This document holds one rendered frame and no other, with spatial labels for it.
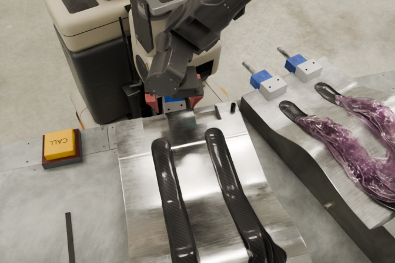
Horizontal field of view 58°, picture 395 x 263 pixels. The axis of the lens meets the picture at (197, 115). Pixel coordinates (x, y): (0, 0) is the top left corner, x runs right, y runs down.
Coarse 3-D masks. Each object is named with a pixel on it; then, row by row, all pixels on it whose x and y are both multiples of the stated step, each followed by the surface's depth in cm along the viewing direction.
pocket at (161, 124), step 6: (150, 120) 76; (156, 120) 76; (162, 120) 76; (144, 126) 76; (150, 126) 76; (156, 126) 76; (162, 126) 76; (168, 126) 76; (144, 132) 75; (150, 132) 75; (156, 132) 75
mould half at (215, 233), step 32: (128, 128) 73; (192, 128) 73; (224, 128) 73; (128, 160) 68; (192, 160) 68; (256, 160) 69; (128, 192) 65; (192, 192) 65; (256, 192) 64; (128, 224) 60; (160, 224) 60; (192, 224) 59; (224, 224) 58; (288, 224) 57; (160, 256) 54; (224, 256) 53; (288, 256) 53
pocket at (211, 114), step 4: (212, 108) 78; (216, 108) 77; (196, 112) 77; (200, 112) 77; (204, 112) 77; (208, 112) 78; (212, 112) 78; (216, 112) 78; (196, 116) 78; (200, 116) 78; (204, 116) 78; (208, 116) 78; (212, 116) 78; (216, 116) 78; (220, 116) 75; (196, 120) 77; (200, 120) 77; (204, 120) 77; (208, 120) 77; (212, 120) 77
